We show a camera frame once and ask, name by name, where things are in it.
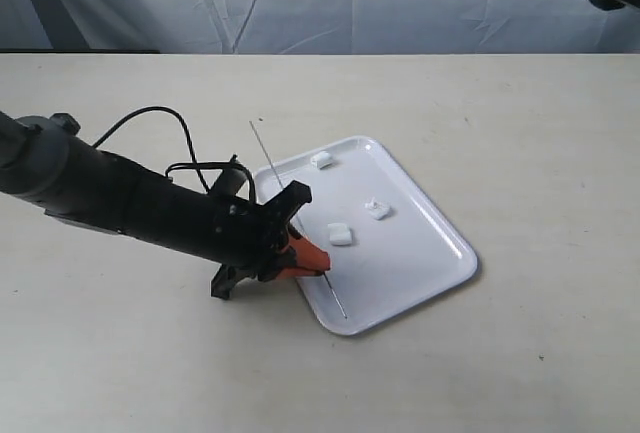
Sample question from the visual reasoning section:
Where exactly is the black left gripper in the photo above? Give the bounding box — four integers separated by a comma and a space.
208, 180, 331, 300

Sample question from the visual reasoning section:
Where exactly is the white marshmallow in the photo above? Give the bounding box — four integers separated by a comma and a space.
327, 223, 353, 246
310, 151, 335, 170
364, 197, 392, 221

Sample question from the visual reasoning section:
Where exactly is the thin metal skewer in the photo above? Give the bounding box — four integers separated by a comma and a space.
248, 119, 348, 319

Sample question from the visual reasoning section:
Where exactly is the white plastic tray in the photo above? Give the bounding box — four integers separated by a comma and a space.
254, 136, 478, 336

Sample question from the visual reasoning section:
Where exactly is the white backdrop curtain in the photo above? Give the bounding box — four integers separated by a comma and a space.
1, 0, 639, 55

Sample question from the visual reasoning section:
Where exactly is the black cable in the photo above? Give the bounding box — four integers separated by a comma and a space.
92, 106, 257, 204

